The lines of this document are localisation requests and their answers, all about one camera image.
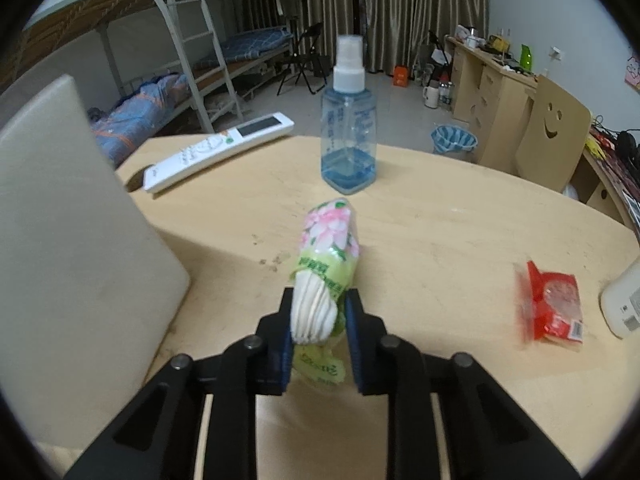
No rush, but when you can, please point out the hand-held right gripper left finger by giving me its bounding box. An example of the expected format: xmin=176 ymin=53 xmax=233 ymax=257
xmin=65 ymin=287 xmax=297 ymax=480

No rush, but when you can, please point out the wooden desk with drawers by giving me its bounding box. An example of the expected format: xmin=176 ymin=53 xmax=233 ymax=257
xmin=445 ymin=35 xmax=542 ymax=172

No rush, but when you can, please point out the white pump bottle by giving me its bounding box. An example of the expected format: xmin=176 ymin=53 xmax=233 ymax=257
xmin=600 ymin=259 xmax=640 ymax=339

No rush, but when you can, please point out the white remote control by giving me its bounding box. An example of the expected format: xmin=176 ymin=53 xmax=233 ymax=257
xmin=143 ymin=113 xmax=295 ymax=195

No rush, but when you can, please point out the blue spray bottle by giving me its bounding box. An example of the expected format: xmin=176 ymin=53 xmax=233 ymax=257
xmin=320 ymin=35 xmax=379 ymax=196

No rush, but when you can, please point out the black folding chair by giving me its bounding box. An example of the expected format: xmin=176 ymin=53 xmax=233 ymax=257
xmin=276 ymin=22 xmax=334 ymax=97

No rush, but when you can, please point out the white kettle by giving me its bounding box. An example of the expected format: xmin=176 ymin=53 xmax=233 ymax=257
xmin=455 ymin=25 xmax=487 ymax=52

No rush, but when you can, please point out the white foam box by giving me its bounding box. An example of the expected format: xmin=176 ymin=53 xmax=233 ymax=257
xmin=0 ymin=74 xmax=192 ymax=457

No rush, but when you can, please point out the red snack packet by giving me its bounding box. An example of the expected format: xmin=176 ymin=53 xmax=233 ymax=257
xmin=515 ymin=259 xmax=585 ymax=345

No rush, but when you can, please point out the cluttered side desk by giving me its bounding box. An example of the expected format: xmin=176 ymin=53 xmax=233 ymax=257
xmin=570 ymin=125 xmax=640 ymax=242

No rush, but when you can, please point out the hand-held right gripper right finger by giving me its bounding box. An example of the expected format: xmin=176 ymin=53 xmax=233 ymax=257
xmin=344 ymin=287 xmax=582 ymax=480

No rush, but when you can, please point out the blue trash basket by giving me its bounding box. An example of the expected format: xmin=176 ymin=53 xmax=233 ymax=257
xmin=431 ymin=125 xmax=479 ymax=156

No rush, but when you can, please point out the wooden smiley chair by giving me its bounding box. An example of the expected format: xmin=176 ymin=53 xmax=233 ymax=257
xmin=515 ymin=74 xmax=592 ymax=194

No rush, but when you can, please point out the floral tissue pack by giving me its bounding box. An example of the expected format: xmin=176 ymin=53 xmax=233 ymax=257
xmin=289 ymin=198 xmax=362 ymax=387

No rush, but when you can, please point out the white metal bunk bed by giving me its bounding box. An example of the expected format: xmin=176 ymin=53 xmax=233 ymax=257
xmin=165 ymin=0 xmax=297 ymax=107
xmin=20 ymin=0 xmax=251 ymax=137

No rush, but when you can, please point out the brown curtain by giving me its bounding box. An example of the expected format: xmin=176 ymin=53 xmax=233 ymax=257
xmin=365 ymin=0 xmax=489 ymax=75
xmin=280 ymin=0 xmax=359 ymax=73

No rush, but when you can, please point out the blue plaid mattress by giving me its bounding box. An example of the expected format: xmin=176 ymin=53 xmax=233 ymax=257
xmin=194 ymin=27 xmax=294 ymax=70

